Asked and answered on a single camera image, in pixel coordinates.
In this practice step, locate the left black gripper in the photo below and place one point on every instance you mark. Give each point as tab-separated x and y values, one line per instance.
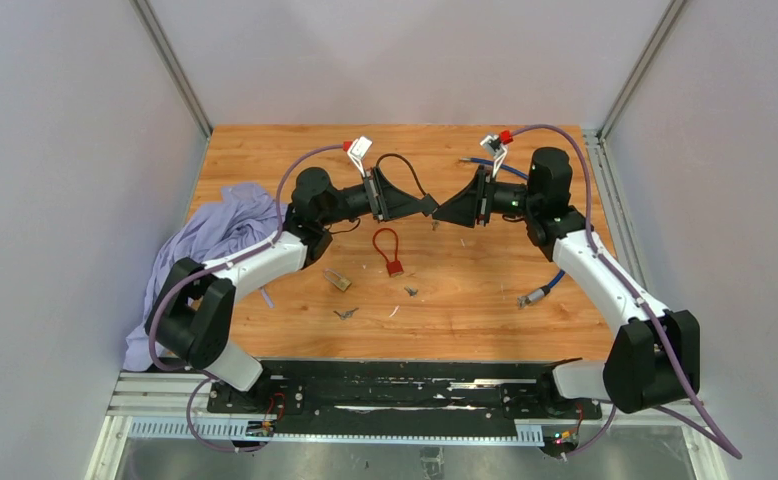
390	203

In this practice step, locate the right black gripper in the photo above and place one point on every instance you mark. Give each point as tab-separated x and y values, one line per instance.
470	204

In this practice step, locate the red cable lock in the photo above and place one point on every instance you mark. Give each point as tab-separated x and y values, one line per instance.
393	264

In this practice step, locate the brass padlock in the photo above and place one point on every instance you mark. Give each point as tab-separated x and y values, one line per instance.
338	280

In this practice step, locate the brass padlock keys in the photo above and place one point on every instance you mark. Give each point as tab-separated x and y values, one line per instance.
347	314

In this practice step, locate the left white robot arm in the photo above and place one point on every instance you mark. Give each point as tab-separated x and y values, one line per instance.
192	314

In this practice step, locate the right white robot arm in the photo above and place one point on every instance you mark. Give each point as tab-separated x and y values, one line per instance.
655	355

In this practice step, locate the lavender cloth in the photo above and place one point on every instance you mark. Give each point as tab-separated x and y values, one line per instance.
246	215

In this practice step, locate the blue cable lock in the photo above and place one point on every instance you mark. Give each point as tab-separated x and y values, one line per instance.
543	291

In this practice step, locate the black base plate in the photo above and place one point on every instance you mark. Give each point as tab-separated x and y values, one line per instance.
403	398

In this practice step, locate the aluminium frame rails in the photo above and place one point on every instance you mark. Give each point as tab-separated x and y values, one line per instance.
145	436

